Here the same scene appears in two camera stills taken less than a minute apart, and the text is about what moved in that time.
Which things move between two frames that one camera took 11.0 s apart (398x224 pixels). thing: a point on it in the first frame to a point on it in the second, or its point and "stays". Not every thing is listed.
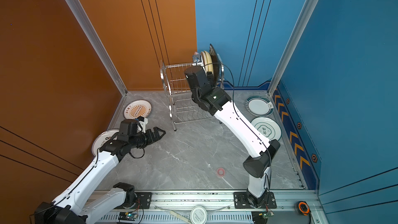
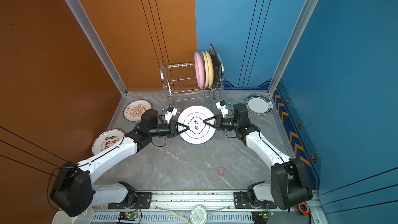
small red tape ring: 223,170 stays
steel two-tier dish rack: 182,108 stays
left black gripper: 152,138 to 173,126
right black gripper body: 196,98 to 227,124
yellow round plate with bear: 209,61 stays
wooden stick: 188,221 stays
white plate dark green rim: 259,106 stays
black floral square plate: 215,67 stays
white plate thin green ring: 268,127 to 199,132
